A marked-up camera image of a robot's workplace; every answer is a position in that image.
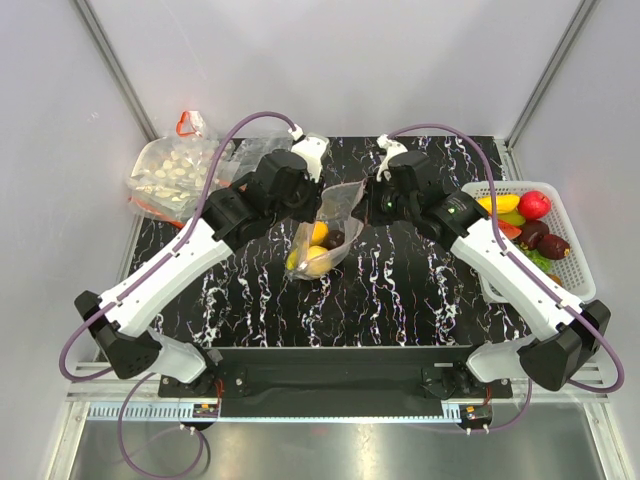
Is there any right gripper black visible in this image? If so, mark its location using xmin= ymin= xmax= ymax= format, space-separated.
xmin=352 ymin=173 xmax=418 ymax=227

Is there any yellow banana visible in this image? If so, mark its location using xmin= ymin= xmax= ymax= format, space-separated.
xmin=285 ymin=249 xmax=307 ymax=271

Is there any clear dotted zip bag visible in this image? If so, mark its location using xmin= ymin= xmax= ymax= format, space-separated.
xmin=285 ymin=182 xmax=364 ymax=280

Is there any yellow lemon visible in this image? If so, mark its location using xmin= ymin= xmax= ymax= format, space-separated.
xmin=303 ymin=245 xmax=338 ymax=279

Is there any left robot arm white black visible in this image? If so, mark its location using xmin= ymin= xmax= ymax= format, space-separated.
xmin=74 ymin=150 xmax=324 ymax=396

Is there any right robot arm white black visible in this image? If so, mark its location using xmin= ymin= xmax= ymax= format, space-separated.
xmin=364 ymin=149 xmax=611 ymax=397

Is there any clear zip bag orange zipper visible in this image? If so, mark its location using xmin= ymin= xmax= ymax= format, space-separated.
xmin=215 ymin=132 xmax=293 ymax=183

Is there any pile of dotted zip bags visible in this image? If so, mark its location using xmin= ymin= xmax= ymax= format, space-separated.
xmin=124 ymin=134 xmax=236 ymax=231

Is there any black marble pattern mat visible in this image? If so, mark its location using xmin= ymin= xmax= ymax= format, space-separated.
xmin=107 ymin=135 xmax=556 ymax=348

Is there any yellow orange mango slice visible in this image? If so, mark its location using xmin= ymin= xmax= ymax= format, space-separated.
xmin=477 ymin=194 xmax=520 ymax=215

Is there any watermelon slice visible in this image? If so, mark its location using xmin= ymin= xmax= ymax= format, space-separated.
xmin=498 ymin=220 xmax=522 ymax=240

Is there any red apple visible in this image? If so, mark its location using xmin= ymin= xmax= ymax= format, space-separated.
xmin=517 ymin=190 xmax=552 ymax=220

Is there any green grape bunch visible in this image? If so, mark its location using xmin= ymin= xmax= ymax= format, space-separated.
xmin=522 ymin=250 xmax=552 ymax=274

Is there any dark red fruit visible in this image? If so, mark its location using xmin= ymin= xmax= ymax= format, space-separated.
xmin=537 ymin=234 xmax=571 ymax=261

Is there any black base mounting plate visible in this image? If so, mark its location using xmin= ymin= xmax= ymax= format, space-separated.
xmin=158 ymin=346 xmax=511 ymax=400

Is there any white plastic fruit basket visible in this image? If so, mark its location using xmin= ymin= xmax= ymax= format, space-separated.
xmin=460 ymin=181 xmax=598 ymax=304

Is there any left small connector box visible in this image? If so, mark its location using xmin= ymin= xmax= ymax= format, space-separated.
xmin=192 ymin=402 xmax=220 ymax=419

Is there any small connector box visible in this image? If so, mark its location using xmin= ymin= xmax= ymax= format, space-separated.
xmin=461 ymin=404 xmax=493 ymax=425
xmin=192 ymin=402 xmax=220 ymax=419

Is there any right small connector box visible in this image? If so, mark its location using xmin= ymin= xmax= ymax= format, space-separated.
xmin=461 ymin=404 xmax=493 ymax=425

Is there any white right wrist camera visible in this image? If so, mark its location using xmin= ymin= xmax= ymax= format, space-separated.
xmin=376 ymin=134 xmax=408 ymax=182

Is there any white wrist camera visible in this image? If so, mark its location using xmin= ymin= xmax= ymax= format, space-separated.
xmin=291 ymin=133 xmax=330 ymax=183
xmin=376 ymin=134 xmax=408 ymax=182

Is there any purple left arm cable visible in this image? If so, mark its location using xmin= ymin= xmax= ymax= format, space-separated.
xmin=58 ymin=110 xmax=303 ymax=474

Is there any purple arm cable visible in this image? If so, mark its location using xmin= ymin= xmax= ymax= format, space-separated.
xmin=382 ymin=122 xmax=626 ymax=432
xmin=58 ymin=110 xmax=303 ymax=474

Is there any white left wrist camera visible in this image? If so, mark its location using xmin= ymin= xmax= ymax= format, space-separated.
xmin=291 ymin=133 xmax=330 ymax=183

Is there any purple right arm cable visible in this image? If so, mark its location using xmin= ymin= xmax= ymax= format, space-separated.
xmin=382 ymin=122 xmax=626 ymax=432

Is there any left aluminium frame post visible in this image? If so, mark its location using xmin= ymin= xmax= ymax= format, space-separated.
xmin=69 ymin=0 xmax=159 ymax=141

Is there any aluminium frame post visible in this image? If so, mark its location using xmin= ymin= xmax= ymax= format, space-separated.
xmin=505 ymin=0 xmax=600 ymax=150
xmin=69 ymin=0 xmax=159 ymax=141

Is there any right aluminium frame post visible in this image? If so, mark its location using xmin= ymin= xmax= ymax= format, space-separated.
xmin=505 ymin=0 xmax=600 ymax=150

